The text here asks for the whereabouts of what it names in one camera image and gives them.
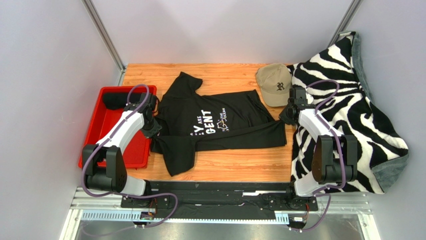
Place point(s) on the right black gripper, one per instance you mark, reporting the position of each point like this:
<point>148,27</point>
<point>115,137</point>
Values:
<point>286,115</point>

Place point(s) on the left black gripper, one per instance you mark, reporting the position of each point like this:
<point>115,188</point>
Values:
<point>148,134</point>

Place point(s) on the black printed t-shirt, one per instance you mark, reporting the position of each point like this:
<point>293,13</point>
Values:
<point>193,123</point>

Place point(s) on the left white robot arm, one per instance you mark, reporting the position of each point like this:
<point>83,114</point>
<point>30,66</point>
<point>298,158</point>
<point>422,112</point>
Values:
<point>103,166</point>

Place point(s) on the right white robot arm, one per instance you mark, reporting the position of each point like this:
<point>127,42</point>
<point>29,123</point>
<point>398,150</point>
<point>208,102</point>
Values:
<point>334,160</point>

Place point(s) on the beige baseball cap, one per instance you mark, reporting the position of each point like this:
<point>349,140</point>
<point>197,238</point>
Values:
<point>275,82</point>

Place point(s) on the red plastic tray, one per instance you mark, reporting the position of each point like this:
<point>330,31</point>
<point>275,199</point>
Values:
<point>136,154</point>

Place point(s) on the zebra print blanket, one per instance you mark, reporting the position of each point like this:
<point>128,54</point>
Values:
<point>335,81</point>

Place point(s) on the rolled black t-shirt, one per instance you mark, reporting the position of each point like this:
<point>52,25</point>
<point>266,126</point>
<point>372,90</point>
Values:
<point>119,100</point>

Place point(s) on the right aluminium frame post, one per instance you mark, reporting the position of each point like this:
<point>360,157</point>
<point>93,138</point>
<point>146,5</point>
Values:
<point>346,20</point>

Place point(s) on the aluminium frame post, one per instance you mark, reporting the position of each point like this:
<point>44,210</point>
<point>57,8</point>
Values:
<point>97,21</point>
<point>346,20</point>

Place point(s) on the left aluminium frame post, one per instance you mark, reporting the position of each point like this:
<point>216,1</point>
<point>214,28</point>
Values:
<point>97,21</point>

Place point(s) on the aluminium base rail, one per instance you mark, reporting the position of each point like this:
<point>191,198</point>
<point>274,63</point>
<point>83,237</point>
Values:
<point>341,216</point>

